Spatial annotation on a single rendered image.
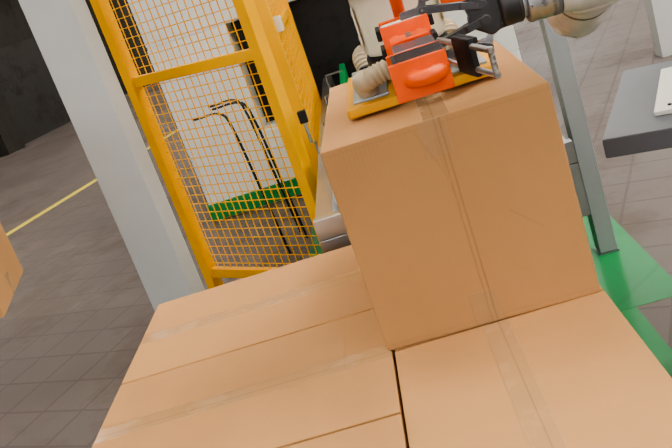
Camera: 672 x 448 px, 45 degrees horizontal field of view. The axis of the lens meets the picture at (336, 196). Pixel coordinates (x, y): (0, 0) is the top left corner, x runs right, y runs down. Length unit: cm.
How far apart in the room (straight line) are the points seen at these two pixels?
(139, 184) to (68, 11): 61
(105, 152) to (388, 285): 161
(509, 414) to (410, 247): 35
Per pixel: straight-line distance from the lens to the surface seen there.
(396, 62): 104
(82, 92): 285
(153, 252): 295
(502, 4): 138
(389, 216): 142
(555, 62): 268
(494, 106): 138
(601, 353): 137
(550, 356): 139
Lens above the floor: 127
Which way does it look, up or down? 17 degrees down
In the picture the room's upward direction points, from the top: 19 degrees counter-clockwise
